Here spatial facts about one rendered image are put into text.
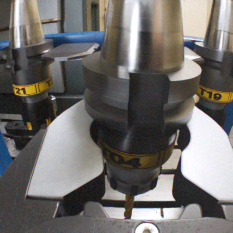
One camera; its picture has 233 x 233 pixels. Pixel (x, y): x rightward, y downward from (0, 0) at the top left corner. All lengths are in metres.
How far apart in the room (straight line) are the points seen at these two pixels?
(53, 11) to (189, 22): 0.79
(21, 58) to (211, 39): 0.20
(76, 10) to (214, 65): 0.72
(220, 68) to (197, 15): 1.05
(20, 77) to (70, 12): 0.67
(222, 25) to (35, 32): 0.19
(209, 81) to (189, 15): 1.04
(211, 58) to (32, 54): 0.18
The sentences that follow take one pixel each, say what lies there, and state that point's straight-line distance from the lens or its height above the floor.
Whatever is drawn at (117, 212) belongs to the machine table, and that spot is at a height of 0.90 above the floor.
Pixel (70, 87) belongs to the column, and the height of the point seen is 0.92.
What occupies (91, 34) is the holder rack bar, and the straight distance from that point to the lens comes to 0.24.
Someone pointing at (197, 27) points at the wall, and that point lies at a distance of 1.25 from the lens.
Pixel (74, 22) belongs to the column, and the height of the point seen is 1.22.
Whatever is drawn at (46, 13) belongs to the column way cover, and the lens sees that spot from 0.85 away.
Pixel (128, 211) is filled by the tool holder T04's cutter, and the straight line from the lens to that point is 0.19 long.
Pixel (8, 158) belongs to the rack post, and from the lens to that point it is 0.47.
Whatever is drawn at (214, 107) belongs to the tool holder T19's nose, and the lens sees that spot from 0.23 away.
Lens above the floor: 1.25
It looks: 30 degrees down
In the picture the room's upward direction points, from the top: straight up
